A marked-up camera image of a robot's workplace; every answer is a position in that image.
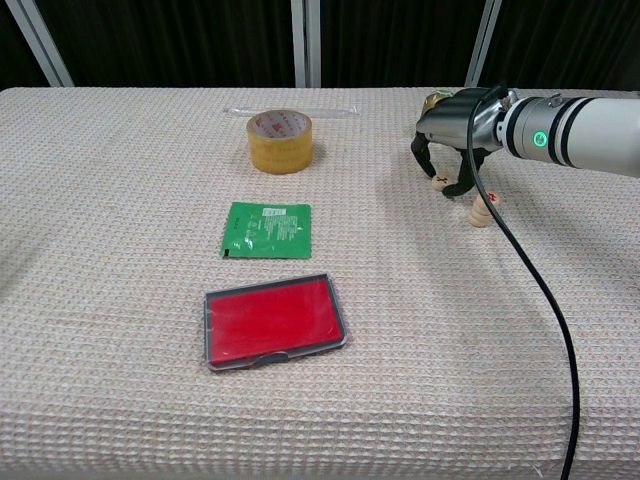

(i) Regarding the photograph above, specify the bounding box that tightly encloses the black curtain panel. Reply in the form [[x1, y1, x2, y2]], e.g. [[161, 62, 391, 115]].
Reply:
[[319, 0, 489, 89], [0, 0, 54, 90], [479, 0, 640, 94], [19, 0, 296, 89]]

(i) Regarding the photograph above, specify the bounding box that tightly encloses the beige waffle tablecloth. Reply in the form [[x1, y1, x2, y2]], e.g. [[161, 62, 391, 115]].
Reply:
[[0, 86, 640, 480]]

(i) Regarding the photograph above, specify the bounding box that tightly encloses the black right hand cable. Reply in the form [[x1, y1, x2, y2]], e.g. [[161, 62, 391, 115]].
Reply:
[[467, 83, 581, 480]]

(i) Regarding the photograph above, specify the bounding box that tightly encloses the red flat case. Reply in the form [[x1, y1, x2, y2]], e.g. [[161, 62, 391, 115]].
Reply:
[[203, 272, 350, 373]]

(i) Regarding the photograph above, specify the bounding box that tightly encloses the green foil sachet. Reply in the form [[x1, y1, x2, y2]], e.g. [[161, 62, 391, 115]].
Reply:
[[220, 201, 313, 260]]

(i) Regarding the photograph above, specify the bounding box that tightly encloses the white partition frame post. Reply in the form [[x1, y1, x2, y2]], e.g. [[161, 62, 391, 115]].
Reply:
[[291, 0, 322, 89], [464, 0, 503, 89], [7, 0, 75, 89]]

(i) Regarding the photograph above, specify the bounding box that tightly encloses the yellow packing tape roll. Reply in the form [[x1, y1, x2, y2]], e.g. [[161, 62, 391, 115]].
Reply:
[[245, 110, 315, 175]]

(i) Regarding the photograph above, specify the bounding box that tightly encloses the gold foil wrapped candy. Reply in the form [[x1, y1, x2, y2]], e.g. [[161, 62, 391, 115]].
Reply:
[[421, 87, 456, 119]]

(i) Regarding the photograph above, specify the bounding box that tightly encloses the clear plastic tube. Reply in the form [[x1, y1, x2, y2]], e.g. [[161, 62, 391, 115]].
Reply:
[[222, 103, 362, 120]]

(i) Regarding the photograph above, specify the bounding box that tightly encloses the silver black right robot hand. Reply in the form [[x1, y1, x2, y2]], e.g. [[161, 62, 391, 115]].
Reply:
[[410, 87, 506, 199]]

